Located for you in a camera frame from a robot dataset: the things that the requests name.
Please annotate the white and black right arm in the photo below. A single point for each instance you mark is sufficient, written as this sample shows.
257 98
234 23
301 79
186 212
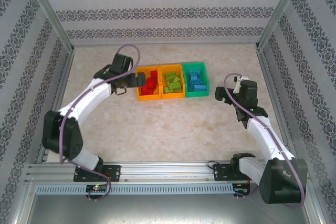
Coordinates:
267 140

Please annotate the aluminium frame side rail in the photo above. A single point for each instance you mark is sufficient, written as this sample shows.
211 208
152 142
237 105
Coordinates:
61 85
265 64

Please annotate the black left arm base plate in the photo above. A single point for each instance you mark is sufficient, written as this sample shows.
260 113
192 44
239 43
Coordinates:
113 172

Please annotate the green lego brick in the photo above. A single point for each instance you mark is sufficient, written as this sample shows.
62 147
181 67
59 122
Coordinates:
168 90
170 76
177 79
175 85

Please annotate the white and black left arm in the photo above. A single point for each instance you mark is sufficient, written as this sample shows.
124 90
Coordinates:
84 100

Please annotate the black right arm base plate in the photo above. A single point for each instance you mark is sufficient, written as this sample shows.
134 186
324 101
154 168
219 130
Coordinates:
220 172

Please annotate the aluminium frame cross rail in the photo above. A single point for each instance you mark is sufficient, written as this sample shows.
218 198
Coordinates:
165 43

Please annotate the aluminium mounting rail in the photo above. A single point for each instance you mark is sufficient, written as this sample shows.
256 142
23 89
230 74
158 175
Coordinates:
168 171

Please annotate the orange plastic bin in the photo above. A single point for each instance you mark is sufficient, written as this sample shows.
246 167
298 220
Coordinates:
173 96
148 98

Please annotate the aluminium frame post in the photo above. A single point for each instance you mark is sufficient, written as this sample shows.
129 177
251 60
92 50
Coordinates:
50 11
278 11

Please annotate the green plastic bin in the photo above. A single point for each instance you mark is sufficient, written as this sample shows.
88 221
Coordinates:
197 94

